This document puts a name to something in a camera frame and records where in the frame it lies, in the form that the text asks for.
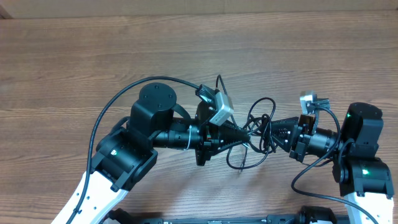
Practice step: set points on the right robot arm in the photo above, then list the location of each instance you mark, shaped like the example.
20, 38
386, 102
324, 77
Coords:
365, 181

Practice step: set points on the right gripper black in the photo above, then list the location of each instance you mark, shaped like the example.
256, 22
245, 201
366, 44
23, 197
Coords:
285, 142

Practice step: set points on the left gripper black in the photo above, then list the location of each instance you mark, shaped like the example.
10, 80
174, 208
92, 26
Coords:
211, 138

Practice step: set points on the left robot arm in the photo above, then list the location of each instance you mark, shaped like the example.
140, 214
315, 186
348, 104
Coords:
125, 155

